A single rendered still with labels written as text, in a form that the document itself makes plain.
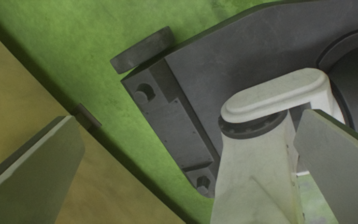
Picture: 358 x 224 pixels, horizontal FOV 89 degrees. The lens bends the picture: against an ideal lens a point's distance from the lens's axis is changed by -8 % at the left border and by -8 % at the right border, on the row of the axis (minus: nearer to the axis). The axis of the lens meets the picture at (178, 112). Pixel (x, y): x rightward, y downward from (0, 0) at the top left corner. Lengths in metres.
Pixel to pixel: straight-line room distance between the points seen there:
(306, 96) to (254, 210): 0.21
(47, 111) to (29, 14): 0.38
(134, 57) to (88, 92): 0.44
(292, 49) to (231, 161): 0.29
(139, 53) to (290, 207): 0.43
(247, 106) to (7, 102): 0.75
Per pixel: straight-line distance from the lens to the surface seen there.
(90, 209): 0.83
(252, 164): 0.34
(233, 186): 0.32
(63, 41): 0.89
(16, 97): 0.87
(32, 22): 0.97
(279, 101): 0.38
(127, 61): 0.53
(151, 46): 0.52
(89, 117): 0.98
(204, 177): 0.67
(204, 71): 0.52
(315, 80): 0.40
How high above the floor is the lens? 0.65
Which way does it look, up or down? 56 degrees down
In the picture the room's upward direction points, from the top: 158 degrees counter-clockwise
